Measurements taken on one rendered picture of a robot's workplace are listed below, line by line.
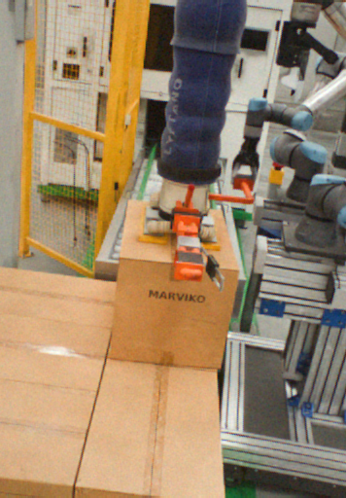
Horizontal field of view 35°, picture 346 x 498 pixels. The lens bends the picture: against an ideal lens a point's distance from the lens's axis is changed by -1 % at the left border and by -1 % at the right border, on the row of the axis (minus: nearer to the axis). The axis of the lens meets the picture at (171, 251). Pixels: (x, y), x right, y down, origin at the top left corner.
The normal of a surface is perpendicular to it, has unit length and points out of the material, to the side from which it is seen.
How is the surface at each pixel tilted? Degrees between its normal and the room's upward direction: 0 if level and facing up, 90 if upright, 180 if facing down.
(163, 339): 90
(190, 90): 79
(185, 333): 90
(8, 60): 90
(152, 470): 0
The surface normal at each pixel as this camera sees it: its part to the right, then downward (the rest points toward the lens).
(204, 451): 0.13, -0.91
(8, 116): -0.04, 0.39
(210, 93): 0.28, 0.19
